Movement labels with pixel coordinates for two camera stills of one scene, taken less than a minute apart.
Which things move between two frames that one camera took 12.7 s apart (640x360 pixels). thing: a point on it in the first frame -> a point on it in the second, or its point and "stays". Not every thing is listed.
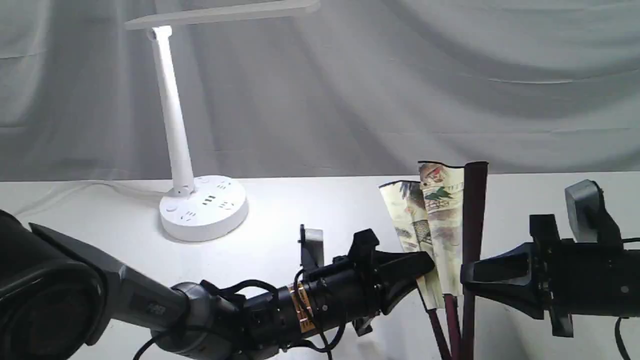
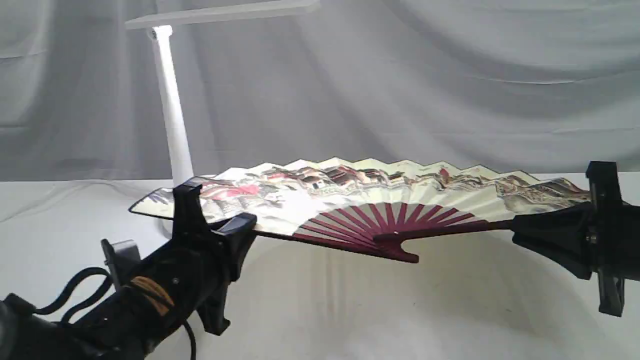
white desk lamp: (207, 208) stays
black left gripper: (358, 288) -> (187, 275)
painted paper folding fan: (443, 214) -> (369, 204)
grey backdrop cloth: (359, 88) stays
